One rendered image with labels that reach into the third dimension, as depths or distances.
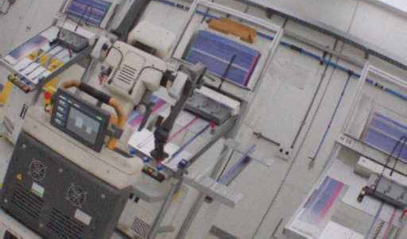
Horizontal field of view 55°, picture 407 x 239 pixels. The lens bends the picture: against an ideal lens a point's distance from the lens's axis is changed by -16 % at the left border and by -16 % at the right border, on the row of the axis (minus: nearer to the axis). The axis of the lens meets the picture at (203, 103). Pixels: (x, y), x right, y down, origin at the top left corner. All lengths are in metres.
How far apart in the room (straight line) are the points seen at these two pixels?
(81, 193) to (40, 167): 0.22
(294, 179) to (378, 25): 1.87
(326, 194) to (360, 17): 2.55
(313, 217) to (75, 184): 1.39
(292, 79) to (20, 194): 3.36
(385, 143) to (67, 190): 1.99
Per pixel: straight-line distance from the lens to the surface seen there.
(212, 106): 3.12
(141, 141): 2.91
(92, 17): 3.99
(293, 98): 4.58
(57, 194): 1.84
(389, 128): 2.91
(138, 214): 3.18
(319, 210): 2.60
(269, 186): 4.52
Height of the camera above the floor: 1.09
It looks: 1 degrees up
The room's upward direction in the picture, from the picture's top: 26 degrees clockwise
